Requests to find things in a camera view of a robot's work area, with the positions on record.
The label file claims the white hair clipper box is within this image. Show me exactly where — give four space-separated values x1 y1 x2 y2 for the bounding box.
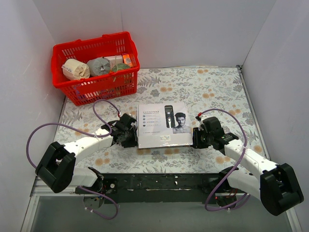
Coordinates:
137 102 193 149

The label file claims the red plastic shopping basket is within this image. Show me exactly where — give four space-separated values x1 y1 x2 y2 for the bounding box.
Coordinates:
51 31 140 106

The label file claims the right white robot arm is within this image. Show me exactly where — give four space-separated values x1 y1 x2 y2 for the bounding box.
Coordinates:
193 115 304 216

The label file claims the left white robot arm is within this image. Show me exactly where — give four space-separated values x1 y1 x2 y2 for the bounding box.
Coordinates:
35 114 138 193

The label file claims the floral table mat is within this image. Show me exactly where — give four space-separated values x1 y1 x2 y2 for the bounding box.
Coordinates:
55 67 268 173

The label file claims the green broccoli-like item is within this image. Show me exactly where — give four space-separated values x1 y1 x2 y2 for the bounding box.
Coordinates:
111 63 130 73

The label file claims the grey wrapped roll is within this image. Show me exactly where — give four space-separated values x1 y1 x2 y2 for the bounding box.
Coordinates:
87 57 111 77

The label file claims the orange small box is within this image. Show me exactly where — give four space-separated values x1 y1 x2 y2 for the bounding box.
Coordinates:
122 54 134 68

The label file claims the white flat box in basket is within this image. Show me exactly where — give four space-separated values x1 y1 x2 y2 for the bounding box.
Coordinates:
105 55 123 68

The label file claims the beige paper-wrapped roll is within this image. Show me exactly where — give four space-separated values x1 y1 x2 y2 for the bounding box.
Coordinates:
61 58 90 81

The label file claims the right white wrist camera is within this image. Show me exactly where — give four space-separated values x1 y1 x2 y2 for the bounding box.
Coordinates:
196 112 207 123

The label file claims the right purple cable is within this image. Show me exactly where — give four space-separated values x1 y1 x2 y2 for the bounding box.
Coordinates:
197 108 251 212

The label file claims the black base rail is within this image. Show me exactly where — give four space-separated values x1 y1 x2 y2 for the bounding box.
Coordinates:
88 173 224 203

